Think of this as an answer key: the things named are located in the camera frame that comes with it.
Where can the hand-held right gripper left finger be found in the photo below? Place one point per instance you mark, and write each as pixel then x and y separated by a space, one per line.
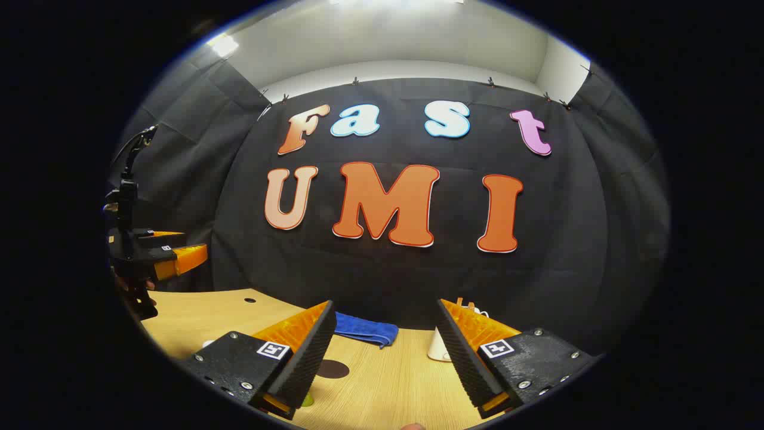
pixel 304 364

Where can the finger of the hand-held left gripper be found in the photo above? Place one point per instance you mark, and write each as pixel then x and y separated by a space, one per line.
pixel 161 235
pixel 185 260

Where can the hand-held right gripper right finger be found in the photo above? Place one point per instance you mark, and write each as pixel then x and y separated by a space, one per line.
pixel 465 364

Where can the dark round coaster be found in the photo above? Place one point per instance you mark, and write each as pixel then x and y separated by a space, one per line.
pixel 334 369

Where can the white toaster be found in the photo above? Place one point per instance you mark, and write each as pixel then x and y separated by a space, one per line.
pixel 439 349

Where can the blue folded towel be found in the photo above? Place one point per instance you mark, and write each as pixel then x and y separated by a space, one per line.
pixel 364 328

